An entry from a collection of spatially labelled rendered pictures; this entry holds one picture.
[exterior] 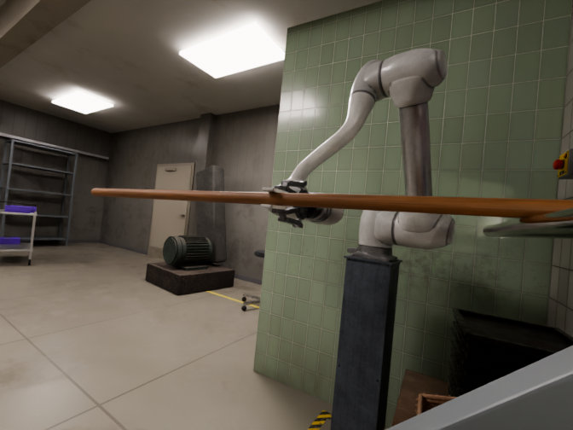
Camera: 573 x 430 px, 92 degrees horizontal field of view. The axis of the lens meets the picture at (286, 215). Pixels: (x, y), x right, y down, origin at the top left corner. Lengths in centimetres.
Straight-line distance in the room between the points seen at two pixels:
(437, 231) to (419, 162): 28
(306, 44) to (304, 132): 66
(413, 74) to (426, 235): 59
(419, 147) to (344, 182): 80
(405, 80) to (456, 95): 83
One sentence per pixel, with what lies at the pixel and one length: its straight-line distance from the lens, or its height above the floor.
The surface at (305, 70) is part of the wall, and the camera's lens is 227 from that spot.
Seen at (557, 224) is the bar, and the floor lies 116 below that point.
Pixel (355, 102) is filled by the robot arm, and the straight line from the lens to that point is 113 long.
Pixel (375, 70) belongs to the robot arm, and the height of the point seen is 171.
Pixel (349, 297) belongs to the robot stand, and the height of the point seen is 82.
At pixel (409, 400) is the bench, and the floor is 58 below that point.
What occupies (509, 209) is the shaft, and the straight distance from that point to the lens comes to 54.
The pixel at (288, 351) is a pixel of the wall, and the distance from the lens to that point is 215.
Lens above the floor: 114
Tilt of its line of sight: 1 degrees up
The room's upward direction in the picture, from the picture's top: 6 degrees clockwise
